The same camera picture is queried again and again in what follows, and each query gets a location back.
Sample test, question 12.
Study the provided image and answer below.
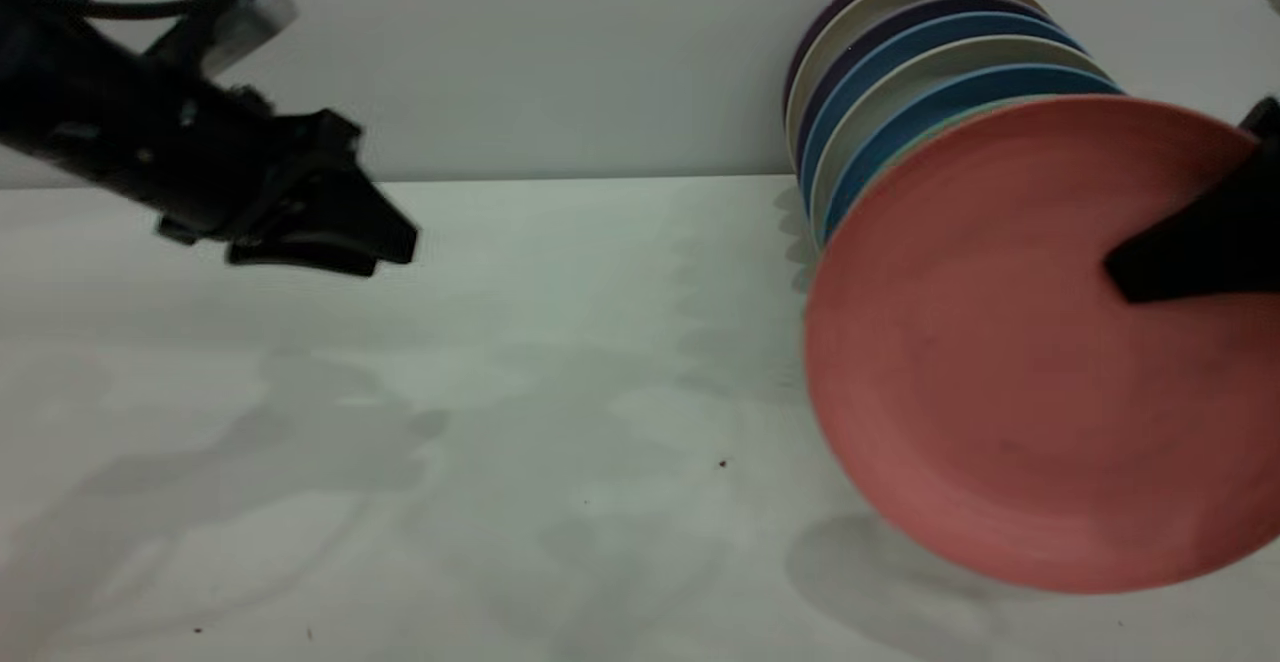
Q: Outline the green round plate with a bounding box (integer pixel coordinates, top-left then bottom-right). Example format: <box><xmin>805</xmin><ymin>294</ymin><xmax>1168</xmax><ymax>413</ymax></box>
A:
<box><xmin>850</xmin><ymin>95</ymin><xmax>1041</xmax><ymax>203</ymax></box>

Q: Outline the blue round plate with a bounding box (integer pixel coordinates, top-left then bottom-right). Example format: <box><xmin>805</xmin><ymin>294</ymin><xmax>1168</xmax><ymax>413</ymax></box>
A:
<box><xmin>820</xmin><ymin>64</ymin><xmax>1126</xmax><ymax>248</ymax></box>
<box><xmin>800</xmin><ymin>12</ymin><xmax>1089</xmax><ymax>208</ymax></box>

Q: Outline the dark navy round plate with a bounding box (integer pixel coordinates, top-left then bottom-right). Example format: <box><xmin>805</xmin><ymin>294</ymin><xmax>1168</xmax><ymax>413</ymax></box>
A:
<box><xmin>795</xmin><ymin>0</ymin><xmax>1076</xmax><ymax>178</ymax></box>

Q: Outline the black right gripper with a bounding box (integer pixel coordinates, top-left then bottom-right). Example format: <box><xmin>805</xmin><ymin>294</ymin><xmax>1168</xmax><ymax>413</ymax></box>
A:
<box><xmin>1104</xmin><ymin>97</ymin><xmax>1280</xmax><ymax>304</ymax></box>

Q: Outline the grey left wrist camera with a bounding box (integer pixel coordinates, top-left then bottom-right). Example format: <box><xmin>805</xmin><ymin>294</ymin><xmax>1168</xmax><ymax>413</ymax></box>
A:
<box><xmin>150</xmin><ymin>0</ymin><xmax>301</xmax><ymax>79</ymax></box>

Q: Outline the pink round plate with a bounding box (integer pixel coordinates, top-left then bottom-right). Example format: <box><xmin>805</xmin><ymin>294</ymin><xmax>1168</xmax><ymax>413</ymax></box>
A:
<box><xmin>803</xmin><ymin>95</ymin><xmax>1280</xmax><ymax>596</ymax></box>

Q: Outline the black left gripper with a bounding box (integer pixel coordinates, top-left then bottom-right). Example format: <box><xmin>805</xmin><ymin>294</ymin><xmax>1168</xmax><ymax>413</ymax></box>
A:
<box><xmin>150</xmin><ymin>82</ymin><xmax>421</xmax><ymax>279</ymax></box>

